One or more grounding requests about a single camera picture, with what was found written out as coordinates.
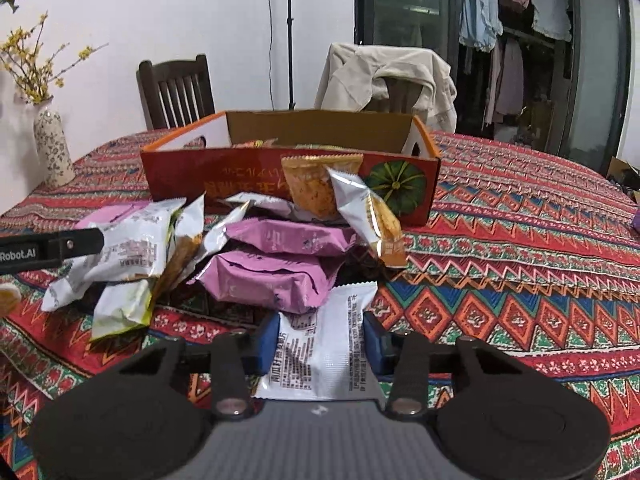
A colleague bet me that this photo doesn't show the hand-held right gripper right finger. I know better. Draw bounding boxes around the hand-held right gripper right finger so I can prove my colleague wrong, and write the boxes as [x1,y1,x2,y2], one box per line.
[363,311,522,417]

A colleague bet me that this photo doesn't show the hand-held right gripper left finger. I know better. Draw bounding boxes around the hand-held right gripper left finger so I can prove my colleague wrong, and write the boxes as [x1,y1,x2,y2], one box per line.
[116,314,281,419]

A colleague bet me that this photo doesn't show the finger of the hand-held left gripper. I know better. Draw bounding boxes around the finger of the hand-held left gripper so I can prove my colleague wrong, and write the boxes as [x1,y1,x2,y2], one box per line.
[47,227,107,267]

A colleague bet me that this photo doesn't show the white snack packet black text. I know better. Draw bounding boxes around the white snack packet black text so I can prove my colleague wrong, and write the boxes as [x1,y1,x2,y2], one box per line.
[255,281,388,403]

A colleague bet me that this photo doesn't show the white snack packet pink print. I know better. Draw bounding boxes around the white snack packet pink print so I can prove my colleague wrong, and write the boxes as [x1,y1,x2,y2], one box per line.
[41,197,187,313]

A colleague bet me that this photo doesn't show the orange cardboard box pumpkin print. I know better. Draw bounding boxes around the orange cardboard box pumpkin print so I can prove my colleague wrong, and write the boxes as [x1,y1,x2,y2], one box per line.
[140,110,441,226]

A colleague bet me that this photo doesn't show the white snack packet cracker picture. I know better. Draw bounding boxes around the white snack packet cracker picture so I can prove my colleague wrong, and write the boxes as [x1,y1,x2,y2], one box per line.
[327,165,407,268]

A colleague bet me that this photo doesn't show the green white snack packet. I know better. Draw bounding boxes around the green white snack packet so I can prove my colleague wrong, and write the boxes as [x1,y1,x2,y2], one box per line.
[90,277,156,343]

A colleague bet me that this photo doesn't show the floral ceramic vase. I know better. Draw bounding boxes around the floral ceramic vase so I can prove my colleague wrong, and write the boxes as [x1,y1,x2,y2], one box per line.
[32,100,77,188]

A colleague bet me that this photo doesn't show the brown yellow snack packet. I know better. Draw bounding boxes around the brown yellow snack packet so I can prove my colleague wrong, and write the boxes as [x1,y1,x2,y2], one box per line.
[150,192,207,301]

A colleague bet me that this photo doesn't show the silver snack packet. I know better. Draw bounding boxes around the silver snack packet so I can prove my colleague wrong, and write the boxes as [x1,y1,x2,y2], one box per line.
[220,192,301,221]
[189,200,251,283]

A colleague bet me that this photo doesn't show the yellow flower branches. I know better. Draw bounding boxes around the yellow flower branches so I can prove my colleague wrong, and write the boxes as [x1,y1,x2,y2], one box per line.
[0,10,109,107]

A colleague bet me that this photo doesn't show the orange snack packet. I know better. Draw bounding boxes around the orange snack packet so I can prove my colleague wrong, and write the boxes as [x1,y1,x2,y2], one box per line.
[281,154,364,221]

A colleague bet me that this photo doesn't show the dark wooden chair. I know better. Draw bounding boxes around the dark wooden chair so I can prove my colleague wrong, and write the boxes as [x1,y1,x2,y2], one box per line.
[136,54,216,131]
[362,77,426,116]

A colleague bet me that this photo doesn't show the beige jacket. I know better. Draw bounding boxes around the beige jacket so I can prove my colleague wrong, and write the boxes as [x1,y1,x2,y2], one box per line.
[314,42,458,133]

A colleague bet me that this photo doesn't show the black studio light stand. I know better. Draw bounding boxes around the black studio light stand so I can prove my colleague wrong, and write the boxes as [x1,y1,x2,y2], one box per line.
[284,0,298,111]

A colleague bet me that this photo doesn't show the lavender hanging garment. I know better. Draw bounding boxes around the lavender hanging garment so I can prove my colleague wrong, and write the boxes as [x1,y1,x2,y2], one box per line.
[492,37,526,116]

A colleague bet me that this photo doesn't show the brown cardboard box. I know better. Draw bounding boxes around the brown cardboard box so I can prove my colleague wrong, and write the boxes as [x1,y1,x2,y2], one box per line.
[607,156,640,192]

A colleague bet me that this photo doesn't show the white hanging garment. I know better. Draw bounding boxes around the white hanging garment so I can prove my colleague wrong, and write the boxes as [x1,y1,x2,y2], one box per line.
[530,0,574,42]

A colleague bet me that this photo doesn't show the black cable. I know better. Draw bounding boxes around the black cable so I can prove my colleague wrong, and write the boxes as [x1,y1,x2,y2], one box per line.
[267,0,275,108]

